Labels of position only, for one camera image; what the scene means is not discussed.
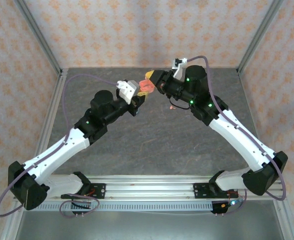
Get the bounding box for small circuit board with LEDs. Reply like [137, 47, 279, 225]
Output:
[220, 198, 243, 210]

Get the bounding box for grey metal sheet shelf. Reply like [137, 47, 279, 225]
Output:
[13, 211, 287, 240]

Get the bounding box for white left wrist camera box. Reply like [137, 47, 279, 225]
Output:
[116, 79, 141, 105]

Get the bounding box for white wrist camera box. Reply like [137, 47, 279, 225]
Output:
[116, 79, 141, 105]
[171, 57, 188, 79]

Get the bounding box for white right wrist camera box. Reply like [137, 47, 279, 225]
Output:
[171, 57, 188, 79]

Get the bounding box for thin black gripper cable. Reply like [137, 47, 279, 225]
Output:
[168, 96, 192, 110]

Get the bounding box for aluminium table side rail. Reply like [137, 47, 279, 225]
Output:
[0, 69, 69, 240]
[236, 68, 294, 240]

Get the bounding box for aluminium frame post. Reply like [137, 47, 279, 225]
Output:
[236, 0, 285, 75]
[13, 0, 64, 76]

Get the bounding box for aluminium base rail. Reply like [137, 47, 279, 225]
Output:
[11, 174, 287, 202]

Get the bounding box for grey slotted cable duct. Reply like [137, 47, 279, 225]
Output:
[23, 201, 214, 213]

